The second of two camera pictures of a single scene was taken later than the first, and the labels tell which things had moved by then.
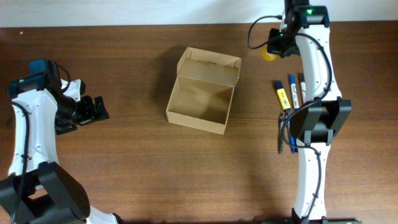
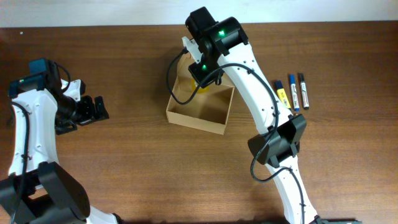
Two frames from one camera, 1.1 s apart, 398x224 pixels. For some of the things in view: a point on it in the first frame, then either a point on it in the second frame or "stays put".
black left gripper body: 85,109 stays put
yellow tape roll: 266,55 to 200,89
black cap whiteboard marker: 303,86 stays put
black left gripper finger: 101,111 stays put
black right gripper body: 281,43 to 206,71
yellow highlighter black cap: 282,95 stays put
